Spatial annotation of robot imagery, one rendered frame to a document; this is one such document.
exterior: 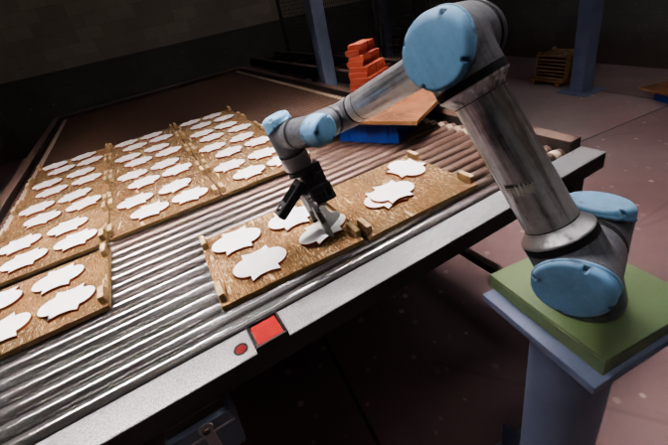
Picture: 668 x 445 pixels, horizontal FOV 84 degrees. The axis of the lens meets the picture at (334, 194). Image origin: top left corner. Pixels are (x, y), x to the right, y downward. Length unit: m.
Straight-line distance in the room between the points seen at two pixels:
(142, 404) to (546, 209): 0.82
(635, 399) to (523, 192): 1.42
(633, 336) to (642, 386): 1.12
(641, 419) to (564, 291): 1.27
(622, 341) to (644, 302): 0.13
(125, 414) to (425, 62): 0.84
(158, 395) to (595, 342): 0.84
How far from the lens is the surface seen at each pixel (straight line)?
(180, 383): 0.90
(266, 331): 0.88
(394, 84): 0.83
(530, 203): 0.65
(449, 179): 1.28
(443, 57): 0.59
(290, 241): 1.10
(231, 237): 1.20
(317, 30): 2.87
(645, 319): 0.94
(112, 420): 0.94
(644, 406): 1.96
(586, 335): 0.87
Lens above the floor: 1.55
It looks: 28 degrees down
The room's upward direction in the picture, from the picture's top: 12 degrees counter-clockwise
